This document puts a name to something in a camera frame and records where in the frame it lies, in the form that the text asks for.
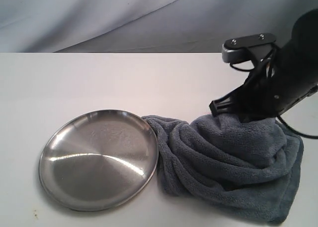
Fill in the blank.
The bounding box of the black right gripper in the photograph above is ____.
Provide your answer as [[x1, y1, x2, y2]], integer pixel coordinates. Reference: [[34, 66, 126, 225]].
[[209, 67, 291, 123]]

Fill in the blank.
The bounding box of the grey fleece towel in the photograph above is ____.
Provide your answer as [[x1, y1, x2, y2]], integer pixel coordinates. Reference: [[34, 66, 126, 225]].
[[144, 114, 304, 225]]

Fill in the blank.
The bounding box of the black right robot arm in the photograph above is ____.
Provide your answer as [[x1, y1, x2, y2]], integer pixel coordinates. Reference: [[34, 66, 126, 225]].
[[209, 9, 318, 122]]

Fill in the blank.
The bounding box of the round stainless steel plate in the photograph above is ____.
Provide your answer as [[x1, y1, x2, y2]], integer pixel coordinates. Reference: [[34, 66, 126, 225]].
[[38, 110, 159, 212]]

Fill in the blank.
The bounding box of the white backdrop sheet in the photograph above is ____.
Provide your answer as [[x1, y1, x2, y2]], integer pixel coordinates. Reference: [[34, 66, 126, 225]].
[[0, 0, 318, 53]]

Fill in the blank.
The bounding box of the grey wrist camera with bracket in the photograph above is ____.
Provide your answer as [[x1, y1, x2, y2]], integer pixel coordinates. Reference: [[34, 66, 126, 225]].
[[222, 33, 276, 64]]

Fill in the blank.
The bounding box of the black camera cable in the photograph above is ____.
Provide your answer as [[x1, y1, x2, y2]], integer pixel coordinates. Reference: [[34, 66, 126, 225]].
[[230, 42, 318, 140]]

